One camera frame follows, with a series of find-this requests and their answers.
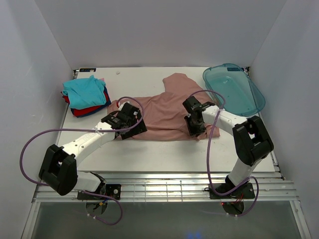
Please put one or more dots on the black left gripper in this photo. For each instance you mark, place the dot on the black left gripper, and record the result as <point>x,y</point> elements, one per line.
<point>134,128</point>

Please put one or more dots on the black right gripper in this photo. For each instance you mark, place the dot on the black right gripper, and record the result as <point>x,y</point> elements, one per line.
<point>195,127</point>

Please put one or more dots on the dusty pink t shirt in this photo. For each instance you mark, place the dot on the dusty pink t shirt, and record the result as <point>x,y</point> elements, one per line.
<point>164,113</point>

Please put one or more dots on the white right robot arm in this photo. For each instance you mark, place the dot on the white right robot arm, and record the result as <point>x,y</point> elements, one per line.
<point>251,139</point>

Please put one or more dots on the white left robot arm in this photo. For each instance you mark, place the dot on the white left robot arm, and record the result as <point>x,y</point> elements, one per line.
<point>59,168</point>

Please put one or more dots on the teal transparent plastic bin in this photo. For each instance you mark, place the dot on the teal transparent plastic bin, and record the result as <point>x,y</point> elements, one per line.
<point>243,98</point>

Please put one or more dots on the red folded t shirt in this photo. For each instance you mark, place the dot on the red folded t shirt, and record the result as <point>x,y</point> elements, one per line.
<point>92,110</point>

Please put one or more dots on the turquoise folded t shirt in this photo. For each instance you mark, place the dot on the turquoise folded t shirt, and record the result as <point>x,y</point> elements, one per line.
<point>84,92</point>

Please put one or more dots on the navy blue folded t shirt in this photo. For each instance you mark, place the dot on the navy blue folded t shirt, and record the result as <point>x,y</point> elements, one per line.
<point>83,104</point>

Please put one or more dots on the black blue corner label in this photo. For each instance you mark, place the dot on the black blue corner label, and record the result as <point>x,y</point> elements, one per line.
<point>87,70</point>

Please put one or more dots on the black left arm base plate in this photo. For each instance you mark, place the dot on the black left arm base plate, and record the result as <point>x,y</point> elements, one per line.
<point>110,190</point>

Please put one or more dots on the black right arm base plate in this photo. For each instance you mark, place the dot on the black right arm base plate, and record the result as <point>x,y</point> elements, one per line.
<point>223,191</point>

